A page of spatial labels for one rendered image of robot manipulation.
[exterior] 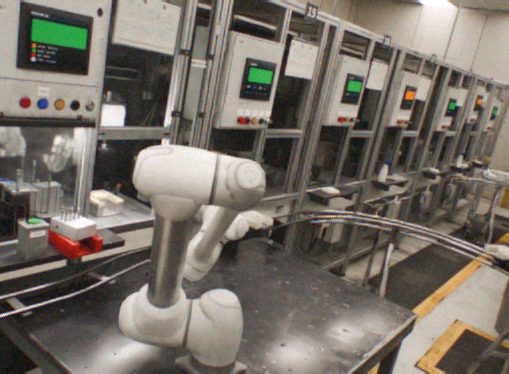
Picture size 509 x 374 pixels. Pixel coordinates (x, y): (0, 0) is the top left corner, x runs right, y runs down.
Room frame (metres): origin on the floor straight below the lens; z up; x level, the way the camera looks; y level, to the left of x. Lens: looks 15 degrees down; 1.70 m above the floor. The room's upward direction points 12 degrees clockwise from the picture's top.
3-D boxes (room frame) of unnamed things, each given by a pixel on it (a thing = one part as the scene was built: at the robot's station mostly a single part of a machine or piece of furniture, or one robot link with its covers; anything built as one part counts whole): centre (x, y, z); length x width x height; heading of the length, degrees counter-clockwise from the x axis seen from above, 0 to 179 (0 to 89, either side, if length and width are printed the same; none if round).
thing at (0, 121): (1.60, 0.74, 1.37); 0.36 x 0.04 x 0.04; 145
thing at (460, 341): (3.06, -1.76, 0.01); 1.00 x 0.55 x 0.01; 145
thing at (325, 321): (1.84, -0.04, 0.66); 1.50 x 1.06 x 0.04; 145
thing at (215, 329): (1.42, 0.04, 0.85); 0.18 x 0.16 x 0.22; 97
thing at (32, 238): (1.52, 0.72, 0.97); 0.08 x 0.08 x 0.12; 55
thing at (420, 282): (5.51, -2.55, 0.01); 5.85 x 0.59 x 0.01; 145
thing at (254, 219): (2.43, 0.03, 0.84); 0.36 x 0.14 x 0.10; 145
